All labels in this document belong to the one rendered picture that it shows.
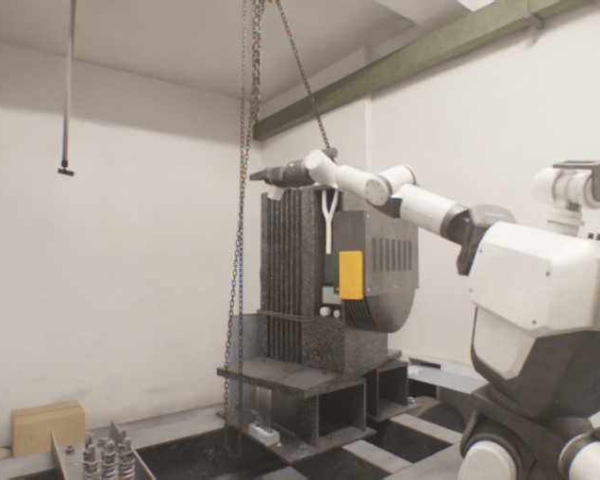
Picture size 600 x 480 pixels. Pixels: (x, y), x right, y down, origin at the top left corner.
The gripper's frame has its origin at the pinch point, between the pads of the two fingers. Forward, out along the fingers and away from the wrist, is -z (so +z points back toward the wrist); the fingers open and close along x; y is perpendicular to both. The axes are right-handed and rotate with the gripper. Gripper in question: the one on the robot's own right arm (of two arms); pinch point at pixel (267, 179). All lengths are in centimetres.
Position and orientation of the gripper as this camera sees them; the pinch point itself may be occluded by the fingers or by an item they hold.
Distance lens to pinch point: 141.6
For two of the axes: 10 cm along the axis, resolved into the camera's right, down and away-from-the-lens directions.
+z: 8.1, -0.6, -5.8
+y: -0.1, -10.0, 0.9
